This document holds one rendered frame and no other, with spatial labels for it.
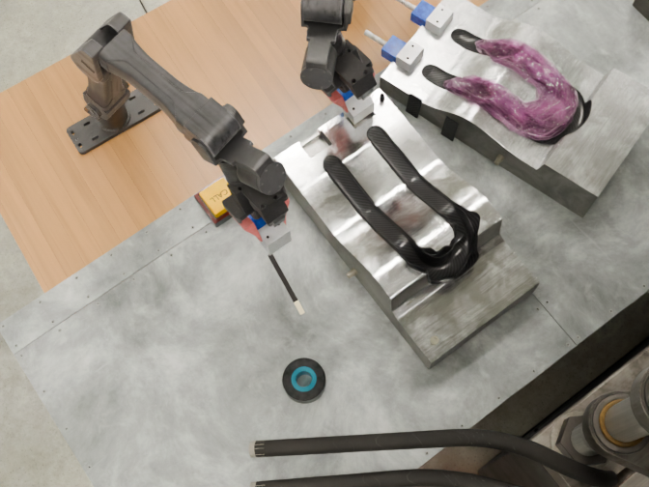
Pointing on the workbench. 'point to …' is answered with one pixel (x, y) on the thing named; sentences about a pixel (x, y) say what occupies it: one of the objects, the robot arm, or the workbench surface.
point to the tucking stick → (286, 284)
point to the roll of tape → (299, 376)
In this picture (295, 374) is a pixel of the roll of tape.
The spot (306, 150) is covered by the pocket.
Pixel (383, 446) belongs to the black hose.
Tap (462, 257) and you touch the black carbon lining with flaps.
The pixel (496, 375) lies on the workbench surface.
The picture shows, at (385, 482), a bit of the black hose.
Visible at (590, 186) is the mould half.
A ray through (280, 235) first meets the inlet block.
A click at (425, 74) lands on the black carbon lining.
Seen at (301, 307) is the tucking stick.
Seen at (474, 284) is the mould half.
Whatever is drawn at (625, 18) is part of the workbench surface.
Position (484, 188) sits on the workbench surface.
